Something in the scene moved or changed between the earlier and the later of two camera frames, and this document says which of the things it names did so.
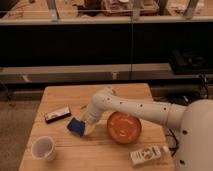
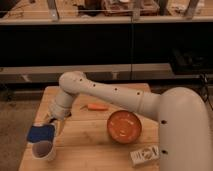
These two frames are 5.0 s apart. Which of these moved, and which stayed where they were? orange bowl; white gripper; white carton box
Moved: white gripper
Stayed: orange bowl; white carton box
